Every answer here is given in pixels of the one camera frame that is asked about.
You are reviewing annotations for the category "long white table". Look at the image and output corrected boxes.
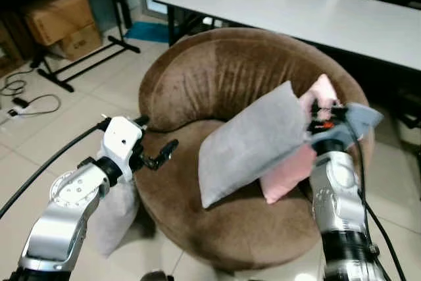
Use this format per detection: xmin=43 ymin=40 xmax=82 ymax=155
xmin=153 ymin=0 xmax=421 ymax=71

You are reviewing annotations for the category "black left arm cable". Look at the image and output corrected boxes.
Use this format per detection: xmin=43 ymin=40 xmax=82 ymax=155
xmin=0 ymin=118 xmax=109 ymax=219

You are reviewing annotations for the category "plain brown cardboard box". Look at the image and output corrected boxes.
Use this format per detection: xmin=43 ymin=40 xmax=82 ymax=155
xmin=23 ymin=0 xmax=96 ymax=46

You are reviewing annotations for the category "cardboard box with white label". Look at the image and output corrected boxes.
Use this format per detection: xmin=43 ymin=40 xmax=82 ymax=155
xmin=0 ymin=23 xmax=22 ymax=71

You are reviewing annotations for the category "grey pillow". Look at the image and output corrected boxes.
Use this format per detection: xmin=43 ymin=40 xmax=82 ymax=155
xmin=198 ymin=81 xmax=310 ymax=209
xmin=89 ymin=177 xmax=141 ymax=259

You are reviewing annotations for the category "cardboard box with black print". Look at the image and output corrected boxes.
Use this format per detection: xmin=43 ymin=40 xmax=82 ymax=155
xmin=56 ymin=23 xmax=104 ymax=62

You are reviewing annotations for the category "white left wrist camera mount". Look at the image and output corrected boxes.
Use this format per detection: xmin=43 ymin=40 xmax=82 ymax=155
xmin=100 ymin=116 xmax=144 ymax=166

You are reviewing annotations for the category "blue floor mat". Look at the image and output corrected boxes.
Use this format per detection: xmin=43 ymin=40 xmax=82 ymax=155
xmin=125 ymin=21 xmax=170 ymax=43

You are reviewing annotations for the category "white power strip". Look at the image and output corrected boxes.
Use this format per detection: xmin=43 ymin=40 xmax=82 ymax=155
xmin=7 ymin=97 xmax=30 ymax=117

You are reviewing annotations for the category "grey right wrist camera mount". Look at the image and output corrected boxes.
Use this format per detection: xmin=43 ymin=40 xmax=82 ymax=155
xmin=332 ymin=102 xmax=384 ymax=147

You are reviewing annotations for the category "pink pillow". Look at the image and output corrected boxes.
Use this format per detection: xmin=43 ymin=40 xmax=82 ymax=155
xmin=261 ymin=74 xmax=339 ymax=205

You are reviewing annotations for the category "brown round plush sofa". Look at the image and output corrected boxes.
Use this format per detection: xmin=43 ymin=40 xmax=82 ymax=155
xmin=134 ymin=28 xmax=376 ymax=272

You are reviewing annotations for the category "black floor cable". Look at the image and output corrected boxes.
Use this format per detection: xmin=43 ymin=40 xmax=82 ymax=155
xmin=0 ymin=70 xmax=62 ymax=118

